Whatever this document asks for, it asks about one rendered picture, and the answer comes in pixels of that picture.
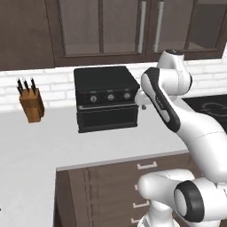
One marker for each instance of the dark brown base cabinet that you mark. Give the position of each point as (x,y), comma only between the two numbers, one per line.
(103,192)

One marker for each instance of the black hob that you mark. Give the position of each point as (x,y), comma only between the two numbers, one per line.
(209,108)

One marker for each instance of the wooden knife block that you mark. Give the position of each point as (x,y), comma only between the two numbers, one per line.
(32,106)

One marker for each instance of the silver toaster oven knob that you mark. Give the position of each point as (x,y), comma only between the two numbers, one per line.
(93,98)
(127,95)
(110,97)

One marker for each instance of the black toaster oven door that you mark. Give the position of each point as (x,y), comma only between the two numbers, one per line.
(108,118)

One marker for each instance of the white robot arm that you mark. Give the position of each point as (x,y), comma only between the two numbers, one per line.
(201,139)

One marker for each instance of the dark brown glass cupboard door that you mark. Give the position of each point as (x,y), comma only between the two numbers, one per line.
(88,29)
(204,26)

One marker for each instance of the black toaster oven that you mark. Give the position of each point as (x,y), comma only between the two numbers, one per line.
(103,78)

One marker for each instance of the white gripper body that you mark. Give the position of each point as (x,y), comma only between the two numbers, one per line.
(140,98)

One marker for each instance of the dark brown solid cupboard door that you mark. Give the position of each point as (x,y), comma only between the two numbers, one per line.
(25,32)

